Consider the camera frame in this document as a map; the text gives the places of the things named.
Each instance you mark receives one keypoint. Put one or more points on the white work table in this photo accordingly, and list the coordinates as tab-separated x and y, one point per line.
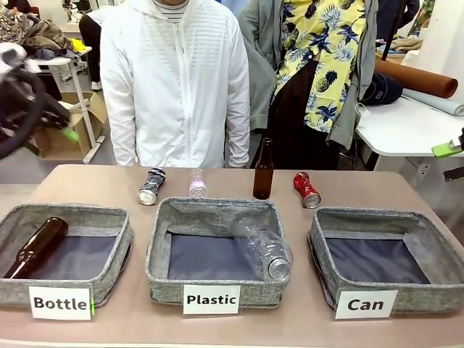
402	127

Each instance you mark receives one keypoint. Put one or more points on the pile of patterned clothes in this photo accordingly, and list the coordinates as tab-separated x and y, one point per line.
43	38

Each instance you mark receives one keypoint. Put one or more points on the grey fabric basket labelled Can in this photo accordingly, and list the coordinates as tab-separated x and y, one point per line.
319	253

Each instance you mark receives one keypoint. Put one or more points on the brown glass bottle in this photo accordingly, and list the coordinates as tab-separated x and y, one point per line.
34	246
263	177

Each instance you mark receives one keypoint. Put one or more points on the grey fabric basket labelled Bottle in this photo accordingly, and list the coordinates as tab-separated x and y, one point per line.
108	253

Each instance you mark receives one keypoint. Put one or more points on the person in black trousers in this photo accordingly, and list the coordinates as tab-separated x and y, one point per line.
90	47

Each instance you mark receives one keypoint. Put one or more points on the person in yellow pineapple shirt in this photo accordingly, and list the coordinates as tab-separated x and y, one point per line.
326	54

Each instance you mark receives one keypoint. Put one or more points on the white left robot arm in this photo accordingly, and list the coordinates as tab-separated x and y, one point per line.
14	54

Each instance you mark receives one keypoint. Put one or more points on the dark blue cap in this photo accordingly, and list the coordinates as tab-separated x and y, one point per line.
382	90

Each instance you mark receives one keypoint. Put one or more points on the brown rolled mat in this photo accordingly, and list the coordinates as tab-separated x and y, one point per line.
413	75

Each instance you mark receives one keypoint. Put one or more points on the open cardboard box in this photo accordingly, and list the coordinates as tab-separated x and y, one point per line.
87	119

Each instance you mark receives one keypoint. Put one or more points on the light blue rolled sheet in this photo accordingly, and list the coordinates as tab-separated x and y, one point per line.
435	102

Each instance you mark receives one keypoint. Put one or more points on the grey fabric basket labelled Plastic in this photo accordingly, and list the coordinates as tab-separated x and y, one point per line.
159	253

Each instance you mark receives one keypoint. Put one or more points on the beige folded cloth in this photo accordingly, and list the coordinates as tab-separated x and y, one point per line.
406	43

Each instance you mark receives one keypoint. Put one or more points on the crushed blue white can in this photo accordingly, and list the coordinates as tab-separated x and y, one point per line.
151	185

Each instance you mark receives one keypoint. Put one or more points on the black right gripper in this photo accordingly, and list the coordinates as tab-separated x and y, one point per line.
461	137

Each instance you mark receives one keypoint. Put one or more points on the yellow cloth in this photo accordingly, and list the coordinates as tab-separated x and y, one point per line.
78	45

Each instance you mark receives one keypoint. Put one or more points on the small pink-label plastic bottle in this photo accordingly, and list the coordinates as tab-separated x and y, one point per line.
198	185

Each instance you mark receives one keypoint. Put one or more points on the large clear plastic bottle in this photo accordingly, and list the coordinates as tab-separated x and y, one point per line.
270	250

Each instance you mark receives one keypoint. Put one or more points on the white Can label card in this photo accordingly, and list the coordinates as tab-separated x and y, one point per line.
365	304

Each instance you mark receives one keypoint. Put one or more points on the person in white jacket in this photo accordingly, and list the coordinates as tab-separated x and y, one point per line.
174	90

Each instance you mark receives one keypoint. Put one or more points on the white Plastic label card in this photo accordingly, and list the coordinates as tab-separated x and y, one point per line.
211	299

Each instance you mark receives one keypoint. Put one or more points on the crushed red can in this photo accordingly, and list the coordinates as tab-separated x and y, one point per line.
306	189

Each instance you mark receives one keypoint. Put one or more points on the white table with metal legs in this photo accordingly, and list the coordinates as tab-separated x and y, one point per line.
58	64

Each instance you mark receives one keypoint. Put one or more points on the white Bottle label card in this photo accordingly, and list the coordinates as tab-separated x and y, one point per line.
59	303

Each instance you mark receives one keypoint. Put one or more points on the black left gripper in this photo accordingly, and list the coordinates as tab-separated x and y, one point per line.
54	113

